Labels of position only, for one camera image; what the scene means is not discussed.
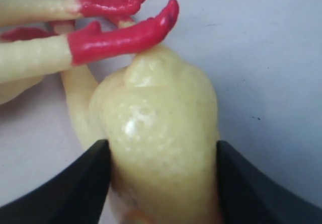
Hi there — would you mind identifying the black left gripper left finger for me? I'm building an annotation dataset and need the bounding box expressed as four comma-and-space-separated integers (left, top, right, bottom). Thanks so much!
1, 140, 111, 223

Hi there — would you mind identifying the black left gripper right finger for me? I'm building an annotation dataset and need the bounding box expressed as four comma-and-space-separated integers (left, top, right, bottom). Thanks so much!
216, 140, 321, 224

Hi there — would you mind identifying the headless rubber chicken body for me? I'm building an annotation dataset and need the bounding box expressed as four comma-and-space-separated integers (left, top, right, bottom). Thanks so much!
61, 45, 221, 223

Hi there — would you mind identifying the whole rubber chicken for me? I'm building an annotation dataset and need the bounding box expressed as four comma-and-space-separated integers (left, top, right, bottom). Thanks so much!
1, 0, 179, 83
1, 20, 75, 105

